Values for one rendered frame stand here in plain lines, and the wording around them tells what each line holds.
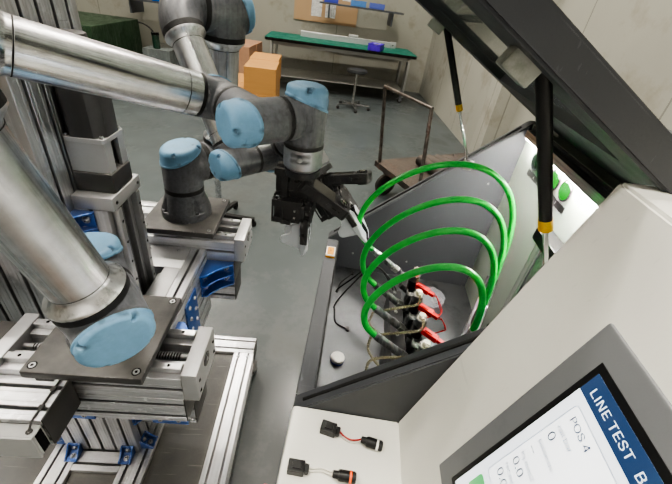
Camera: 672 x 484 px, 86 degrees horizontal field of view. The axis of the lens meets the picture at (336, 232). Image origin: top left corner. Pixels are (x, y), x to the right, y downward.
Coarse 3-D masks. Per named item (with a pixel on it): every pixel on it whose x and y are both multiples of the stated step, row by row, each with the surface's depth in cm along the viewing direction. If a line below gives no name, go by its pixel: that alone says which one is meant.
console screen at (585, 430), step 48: (576, 384) 38; (624, 384) 34; (480, 432) 50; (528, 432) 42; (576, 432) 36; (624, 432) 32; (480, 480) 47; (528, 480) 40; (576, 480) 35; (624, 480) 31
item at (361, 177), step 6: (330, 174) 88; (336, 174) 87; (342, 174) 87; (348, 174) 86; (354, 174) 86; (360, 174) 85; (366, 174) 85; (330, 180) 88; (336, 180) 87; (342, 180) 87; (348, 180) 86; (354, 180) 86; (360, 180) 86; (366, 180) 85
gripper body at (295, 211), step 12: (276, 168) 70; (276, 180) 73; (288, 180) 71; (300, 180) 69; (276, 192) 74; (288, 192) 72; (300, 192) 72; (276, 204) 72; (288, 204) 72; (300, 204) 71; (312, 204) 73; (276, 216) 75; (288, 216) 74; (300, 216) 73; (312, 216) 76
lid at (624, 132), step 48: (432, 0) 84; (480, 0) 34; (528, 0) 33; (480, 48) 89; (528, 48) 35; (576, 48) 35; (528, 96) 78; (576, 96) 37; (624, 96) 36; (576, 144) 77; (624, 144) 39
